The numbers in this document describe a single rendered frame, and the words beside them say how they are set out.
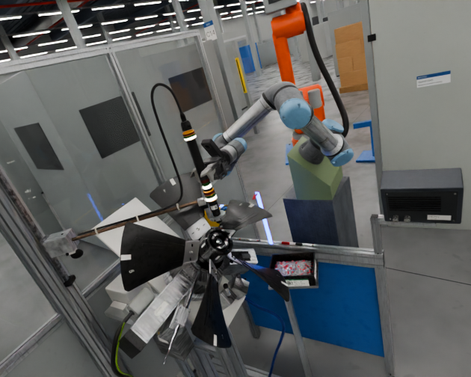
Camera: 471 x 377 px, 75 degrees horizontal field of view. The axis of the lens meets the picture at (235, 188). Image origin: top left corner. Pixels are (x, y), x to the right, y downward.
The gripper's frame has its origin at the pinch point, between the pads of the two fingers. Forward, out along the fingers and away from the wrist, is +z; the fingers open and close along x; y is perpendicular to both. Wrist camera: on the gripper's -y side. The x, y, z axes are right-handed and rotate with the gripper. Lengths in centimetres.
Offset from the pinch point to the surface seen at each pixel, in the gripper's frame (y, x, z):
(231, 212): 28.8, 4.3, -18.7
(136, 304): 33, 15, 36
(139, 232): 9.1, 10.1, 25.9
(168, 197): 10.6, 19.5, -0.1
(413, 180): 23, -69, -36
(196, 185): 9.7, 10.5, -8.9
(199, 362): 104, 30, 13
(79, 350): 71, 70, 43
